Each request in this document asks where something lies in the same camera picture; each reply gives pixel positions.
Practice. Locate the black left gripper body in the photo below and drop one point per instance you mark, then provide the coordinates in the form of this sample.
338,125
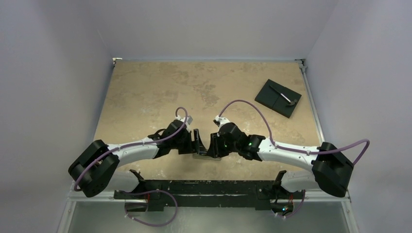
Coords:
184,145

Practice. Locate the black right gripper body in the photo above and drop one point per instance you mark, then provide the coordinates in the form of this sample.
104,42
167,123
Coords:
213,142

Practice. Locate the white remote control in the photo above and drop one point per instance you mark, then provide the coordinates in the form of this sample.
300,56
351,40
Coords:
203,155

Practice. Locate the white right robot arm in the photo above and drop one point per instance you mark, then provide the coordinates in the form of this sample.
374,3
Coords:
322,167

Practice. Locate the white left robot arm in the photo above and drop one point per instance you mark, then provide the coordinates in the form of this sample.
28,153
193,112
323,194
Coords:
94,170

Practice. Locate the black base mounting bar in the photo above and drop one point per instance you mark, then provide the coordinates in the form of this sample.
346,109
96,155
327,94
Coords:
156,195

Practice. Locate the black metal tool on tray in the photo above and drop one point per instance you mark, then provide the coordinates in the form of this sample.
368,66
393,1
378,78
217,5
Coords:
289,102

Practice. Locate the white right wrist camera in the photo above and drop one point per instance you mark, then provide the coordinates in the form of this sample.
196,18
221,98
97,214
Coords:
220,121

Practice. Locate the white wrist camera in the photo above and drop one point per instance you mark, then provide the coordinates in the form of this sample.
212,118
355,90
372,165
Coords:
186,119
220,121

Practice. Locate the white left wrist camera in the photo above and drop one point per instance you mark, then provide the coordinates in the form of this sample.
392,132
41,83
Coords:
186,119

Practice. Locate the aluminium frame rail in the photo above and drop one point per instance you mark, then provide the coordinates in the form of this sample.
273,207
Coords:
303,68

